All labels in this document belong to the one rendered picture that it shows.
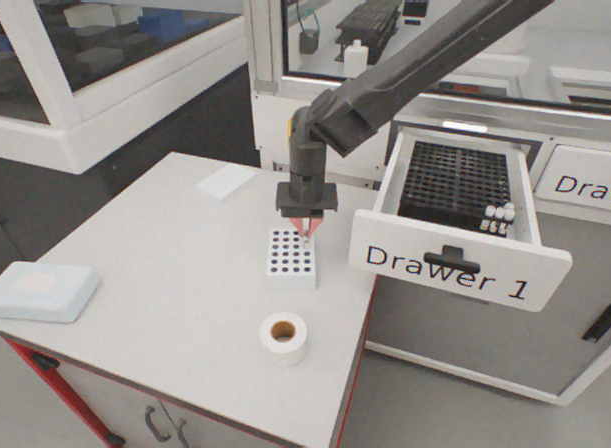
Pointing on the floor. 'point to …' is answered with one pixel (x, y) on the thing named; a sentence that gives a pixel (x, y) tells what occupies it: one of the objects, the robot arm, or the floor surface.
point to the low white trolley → (201, 319)
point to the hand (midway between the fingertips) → (305, 232)
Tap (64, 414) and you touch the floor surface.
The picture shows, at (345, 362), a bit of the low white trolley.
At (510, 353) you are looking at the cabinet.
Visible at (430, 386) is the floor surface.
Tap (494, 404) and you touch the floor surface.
